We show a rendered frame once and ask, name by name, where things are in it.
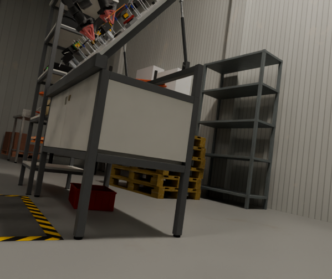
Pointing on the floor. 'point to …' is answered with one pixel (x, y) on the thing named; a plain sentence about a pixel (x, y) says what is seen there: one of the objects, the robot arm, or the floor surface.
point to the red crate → (96, 200)
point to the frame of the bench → (85, 194)
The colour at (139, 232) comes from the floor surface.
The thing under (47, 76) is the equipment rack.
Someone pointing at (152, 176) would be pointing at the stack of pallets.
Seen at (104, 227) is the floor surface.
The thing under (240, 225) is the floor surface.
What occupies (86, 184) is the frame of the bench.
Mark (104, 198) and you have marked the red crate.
